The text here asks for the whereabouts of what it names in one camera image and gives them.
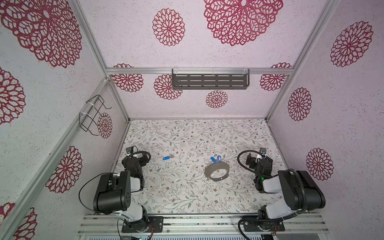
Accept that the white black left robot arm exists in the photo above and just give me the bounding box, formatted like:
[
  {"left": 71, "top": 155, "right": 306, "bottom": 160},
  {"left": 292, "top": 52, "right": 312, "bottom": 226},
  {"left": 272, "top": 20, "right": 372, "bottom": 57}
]
[{"left": 93, "top": 151, "right": 151, "bottom": 228}]

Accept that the thin black left cable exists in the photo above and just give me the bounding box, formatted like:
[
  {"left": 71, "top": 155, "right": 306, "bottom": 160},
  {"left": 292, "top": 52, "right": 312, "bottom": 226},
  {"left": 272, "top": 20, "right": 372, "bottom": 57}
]
[{"left": 78, "top": 172, "right": 121, "bottom": 212}]

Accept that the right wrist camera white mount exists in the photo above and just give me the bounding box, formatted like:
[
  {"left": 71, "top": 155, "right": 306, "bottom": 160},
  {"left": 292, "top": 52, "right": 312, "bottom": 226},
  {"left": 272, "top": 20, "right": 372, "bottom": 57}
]
[{"left": 256, "top": 148, "right": 267, "bottom": 163}]

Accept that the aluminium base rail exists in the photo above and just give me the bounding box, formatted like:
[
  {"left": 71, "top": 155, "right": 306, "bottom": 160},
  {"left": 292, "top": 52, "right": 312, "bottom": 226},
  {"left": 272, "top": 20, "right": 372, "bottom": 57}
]
[{"left": 76, "top": 213, "right": 329, "bottom": 240}]

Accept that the black wire wall rack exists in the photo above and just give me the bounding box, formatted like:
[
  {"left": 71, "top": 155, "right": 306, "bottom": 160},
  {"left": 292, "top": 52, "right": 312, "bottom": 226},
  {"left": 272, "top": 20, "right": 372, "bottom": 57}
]
[{"left": 78, "top": 95, "right": 113, "bottom": 139}]

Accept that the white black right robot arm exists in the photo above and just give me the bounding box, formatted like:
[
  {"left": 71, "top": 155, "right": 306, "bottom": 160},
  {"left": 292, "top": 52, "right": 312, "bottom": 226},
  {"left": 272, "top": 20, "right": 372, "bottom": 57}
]
[{"left": 246, "top": 154, "right": 326, "bottom": 220}]

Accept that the black corrugated left cable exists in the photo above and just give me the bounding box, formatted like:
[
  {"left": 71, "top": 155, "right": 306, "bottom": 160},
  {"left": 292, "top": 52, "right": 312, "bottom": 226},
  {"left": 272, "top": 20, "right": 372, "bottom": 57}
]
[{"left": 121, "top": 150, "right": 152, "bottom": 169}]

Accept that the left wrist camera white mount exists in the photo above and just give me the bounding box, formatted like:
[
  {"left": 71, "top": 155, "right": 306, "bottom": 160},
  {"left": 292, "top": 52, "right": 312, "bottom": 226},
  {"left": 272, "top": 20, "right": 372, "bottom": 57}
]
[{"left": 126, "top": 146, "right": 138, "bottom": 155}]

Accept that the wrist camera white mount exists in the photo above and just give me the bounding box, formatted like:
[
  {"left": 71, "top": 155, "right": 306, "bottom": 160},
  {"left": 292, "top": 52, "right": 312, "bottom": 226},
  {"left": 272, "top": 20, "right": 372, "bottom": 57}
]
[
  {"left": 126, "top": 146, "right": 138, "bottom": 155},
  {"left": 256, "top": 148, "right": 267, "bottom": 163}
]

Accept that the dark grey wall shelf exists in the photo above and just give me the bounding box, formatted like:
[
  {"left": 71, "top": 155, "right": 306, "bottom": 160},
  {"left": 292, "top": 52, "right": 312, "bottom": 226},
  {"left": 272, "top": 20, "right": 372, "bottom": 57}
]
[{"left": 171, "top": 69, "right": 250, "bottom": 90}]

